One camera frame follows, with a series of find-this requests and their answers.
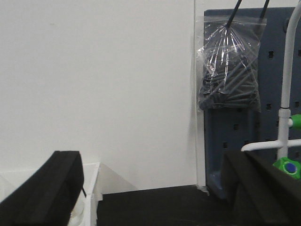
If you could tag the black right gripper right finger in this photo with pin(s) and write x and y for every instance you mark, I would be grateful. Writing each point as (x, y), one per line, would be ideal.
(259, 193)

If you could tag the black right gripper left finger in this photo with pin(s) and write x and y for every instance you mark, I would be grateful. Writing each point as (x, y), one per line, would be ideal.
(48, 197)

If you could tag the blue-grey pegboard drying rack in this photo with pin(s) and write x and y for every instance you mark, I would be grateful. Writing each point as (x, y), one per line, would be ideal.
(230, 129)

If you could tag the white right storage bin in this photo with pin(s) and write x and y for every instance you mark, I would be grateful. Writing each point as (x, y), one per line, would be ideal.
(85, 210)

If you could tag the white gooseneck lab faucet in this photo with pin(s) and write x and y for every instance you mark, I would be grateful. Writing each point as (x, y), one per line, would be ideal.
(286, 121)

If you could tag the plastic bag of pegs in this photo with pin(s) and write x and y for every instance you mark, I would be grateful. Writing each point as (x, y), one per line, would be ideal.
(228, 60)

